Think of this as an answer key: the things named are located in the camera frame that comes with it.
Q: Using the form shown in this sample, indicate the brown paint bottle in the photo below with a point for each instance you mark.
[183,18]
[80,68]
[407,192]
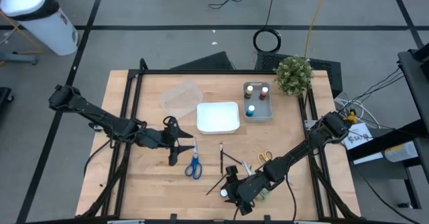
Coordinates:
[223,193]

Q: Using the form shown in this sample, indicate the translucent plastic container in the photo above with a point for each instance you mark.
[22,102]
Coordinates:
[402,152]

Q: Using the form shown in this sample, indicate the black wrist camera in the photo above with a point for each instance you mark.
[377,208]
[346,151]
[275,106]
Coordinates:
[243,187]
[169,130]

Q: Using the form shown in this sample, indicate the white trash can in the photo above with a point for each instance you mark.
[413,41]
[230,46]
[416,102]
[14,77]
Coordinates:
[37,16]

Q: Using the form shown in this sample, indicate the grey plastic bin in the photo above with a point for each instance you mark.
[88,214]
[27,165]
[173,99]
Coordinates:
[258,101]

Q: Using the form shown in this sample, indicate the white paper sheet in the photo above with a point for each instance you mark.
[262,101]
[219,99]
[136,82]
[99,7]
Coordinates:
[360,137]

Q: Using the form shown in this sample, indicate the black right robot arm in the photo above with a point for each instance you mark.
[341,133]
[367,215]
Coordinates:
[301,147]

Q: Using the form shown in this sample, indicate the black metal table frame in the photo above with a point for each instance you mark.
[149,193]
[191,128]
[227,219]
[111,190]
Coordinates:
[201,72]

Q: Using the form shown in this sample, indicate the ochre paint bottle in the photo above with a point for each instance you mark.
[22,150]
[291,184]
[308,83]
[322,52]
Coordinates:
[249,91]

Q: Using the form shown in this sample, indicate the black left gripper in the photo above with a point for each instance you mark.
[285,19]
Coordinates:
[173,157]

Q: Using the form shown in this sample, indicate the clear plastic bin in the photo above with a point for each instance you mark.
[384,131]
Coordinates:
[181,98]

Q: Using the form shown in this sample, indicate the blue paint bottle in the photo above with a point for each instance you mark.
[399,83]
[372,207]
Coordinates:
[250,110]

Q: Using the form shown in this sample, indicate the small potted green plant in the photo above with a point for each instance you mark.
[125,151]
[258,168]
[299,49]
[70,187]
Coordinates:
[294,74]

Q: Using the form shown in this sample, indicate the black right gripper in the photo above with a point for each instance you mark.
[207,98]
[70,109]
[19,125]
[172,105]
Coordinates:
[249,197]

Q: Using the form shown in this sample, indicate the white plastic bin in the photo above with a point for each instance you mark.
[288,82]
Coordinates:
[218,116]

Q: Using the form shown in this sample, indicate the black angled panel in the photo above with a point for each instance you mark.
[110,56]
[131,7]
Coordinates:
[207,63]

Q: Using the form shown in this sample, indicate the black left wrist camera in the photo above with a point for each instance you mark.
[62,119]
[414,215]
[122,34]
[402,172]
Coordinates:
[169,130]

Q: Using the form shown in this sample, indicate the black perforated panel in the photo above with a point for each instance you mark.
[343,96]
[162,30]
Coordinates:
[326,76]

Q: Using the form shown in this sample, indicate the red-orange paint bottle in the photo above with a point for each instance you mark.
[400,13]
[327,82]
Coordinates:
[264,92]

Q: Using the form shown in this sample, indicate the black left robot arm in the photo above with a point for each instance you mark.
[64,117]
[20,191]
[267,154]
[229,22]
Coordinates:
[100,116]

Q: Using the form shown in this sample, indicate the grey furniture base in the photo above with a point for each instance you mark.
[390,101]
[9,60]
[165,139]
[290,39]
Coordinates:
[20,58]

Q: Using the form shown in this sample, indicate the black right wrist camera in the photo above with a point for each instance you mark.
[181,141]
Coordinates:
[243,187]

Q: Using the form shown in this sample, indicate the black caster wheel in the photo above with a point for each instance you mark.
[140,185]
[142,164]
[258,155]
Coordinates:
[5,95]

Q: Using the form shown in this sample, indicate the black side desk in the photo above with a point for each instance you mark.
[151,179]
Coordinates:
[415,83]

